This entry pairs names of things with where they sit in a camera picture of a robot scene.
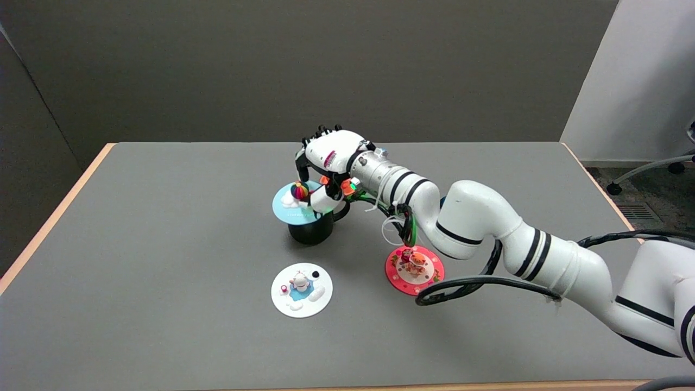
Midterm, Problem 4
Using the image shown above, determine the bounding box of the thin black cable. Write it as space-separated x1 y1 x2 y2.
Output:
577 230 695 251

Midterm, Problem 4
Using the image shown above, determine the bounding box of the green white wire bundle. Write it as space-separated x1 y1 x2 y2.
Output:
347 193 419 248

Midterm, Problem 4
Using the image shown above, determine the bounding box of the orange fox cup lid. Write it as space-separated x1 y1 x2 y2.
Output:
320 175 357 197

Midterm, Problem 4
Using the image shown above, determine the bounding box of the thick black looping cable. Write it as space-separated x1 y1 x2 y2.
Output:
415 239 563 306

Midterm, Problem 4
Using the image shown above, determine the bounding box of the grey office chair base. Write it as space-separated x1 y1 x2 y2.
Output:
606 122 695 196

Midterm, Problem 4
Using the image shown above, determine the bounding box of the white polar bear cup lid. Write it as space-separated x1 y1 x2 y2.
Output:
271 263 333 319

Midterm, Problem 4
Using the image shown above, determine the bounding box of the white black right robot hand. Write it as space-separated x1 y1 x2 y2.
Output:
295 125 376 213

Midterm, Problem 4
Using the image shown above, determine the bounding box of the red cat cup lid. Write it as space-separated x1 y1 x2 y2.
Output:
385 245 445 297

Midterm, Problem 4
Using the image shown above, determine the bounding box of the sky blue balloon cup lid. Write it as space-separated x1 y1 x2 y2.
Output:
272 181 326 224

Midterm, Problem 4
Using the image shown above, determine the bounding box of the black mug teal inside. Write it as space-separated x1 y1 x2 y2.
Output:
287 200 351 245

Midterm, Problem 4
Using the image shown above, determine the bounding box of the metal floor vent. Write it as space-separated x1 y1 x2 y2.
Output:
616 204 661 221

